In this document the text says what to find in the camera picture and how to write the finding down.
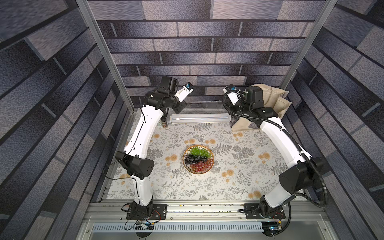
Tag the aluminium front rail frame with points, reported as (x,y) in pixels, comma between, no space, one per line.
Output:
(202,220)

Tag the beige canvas tote bag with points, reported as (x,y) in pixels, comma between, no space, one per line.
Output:
(272,97)

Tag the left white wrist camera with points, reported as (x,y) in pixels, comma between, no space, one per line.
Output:
(187,89)

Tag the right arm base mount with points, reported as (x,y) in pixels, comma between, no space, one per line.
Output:
(254,212)

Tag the grey plastic wrap dispenser box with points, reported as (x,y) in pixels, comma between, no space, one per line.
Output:
(200,118)

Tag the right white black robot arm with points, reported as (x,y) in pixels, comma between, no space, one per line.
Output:
(302,169)

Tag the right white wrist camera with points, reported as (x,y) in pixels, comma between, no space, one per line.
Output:
(233,93)

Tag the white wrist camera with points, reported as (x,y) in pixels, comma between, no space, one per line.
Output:
(233,93)
(187,89)

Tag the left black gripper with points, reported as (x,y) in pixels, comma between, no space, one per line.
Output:
(178,109)

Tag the clear plastic wrap sheet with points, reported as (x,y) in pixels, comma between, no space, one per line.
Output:
(205,107)

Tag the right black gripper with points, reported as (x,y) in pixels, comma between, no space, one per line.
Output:
(237,103)

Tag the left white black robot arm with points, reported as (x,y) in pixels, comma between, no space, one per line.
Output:
(135,160)

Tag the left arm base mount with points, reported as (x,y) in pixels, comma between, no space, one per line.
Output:
(157,212)

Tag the small dark spice jar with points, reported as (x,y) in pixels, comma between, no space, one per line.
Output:
(164,122)

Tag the woven plate of grapes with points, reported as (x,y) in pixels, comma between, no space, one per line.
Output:
(198,159)

